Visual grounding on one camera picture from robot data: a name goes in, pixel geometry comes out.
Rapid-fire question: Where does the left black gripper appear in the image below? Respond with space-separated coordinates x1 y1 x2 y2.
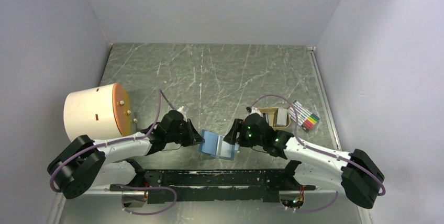
166 118 205 147

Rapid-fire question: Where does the blue leather card holder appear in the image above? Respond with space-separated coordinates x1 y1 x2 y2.
199 130 239 160

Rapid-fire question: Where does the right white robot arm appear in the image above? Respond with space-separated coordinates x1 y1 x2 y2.
223 113 385 209

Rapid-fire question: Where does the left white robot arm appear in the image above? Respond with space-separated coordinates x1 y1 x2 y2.
47 110 204 199

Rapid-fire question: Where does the grey striped loose card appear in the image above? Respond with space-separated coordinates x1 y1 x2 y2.
263 113 273 126

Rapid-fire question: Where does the tan card tray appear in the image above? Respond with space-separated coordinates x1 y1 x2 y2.
259 107 291 130

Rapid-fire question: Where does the credit cards stack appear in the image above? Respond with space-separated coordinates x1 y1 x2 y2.
274 107 288 127

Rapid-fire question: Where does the coloured marker pack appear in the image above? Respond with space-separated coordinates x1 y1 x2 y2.
288 100 320 132

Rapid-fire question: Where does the cream cylindrical container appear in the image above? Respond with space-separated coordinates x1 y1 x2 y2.
63 83 137 141

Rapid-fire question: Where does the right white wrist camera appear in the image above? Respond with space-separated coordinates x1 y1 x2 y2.
246 107 262 117

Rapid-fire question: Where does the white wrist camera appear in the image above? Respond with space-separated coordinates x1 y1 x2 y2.
177 105 189 120
246 107 262 117

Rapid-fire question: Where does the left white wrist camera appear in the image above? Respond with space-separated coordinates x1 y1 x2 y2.
177 105 189 120

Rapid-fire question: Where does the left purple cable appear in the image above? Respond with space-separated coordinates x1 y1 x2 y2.
50 88 176 216

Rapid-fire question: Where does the purple cable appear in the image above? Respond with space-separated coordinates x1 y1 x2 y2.
247 95 386 214
50 88 176 216

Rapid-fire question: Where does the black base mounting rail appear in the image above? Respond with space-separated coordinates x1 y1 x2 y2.
110 169 315 204

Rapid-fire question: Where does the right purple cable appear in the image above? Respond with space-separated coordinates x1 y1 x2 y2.
247 95 386 214

